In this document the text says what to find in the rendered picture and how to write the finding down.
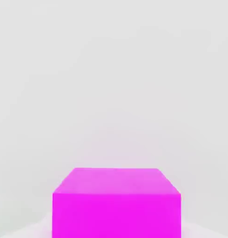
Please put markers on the small magenta cube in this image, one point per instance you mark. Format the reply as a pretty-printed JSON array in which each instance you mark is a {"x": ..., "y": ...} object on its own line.
[{"x": 116, "y": 213}]

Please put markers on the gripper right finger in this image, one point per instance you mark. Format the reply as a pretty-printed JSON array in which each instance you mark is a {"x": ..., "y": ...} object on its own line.
[{"x": 194, "y": 233}]

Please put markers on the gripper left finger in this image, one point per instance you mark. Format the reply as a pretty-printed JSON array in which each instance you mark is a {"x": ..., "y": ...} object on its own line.
[{"x": 39, "y": 231}]

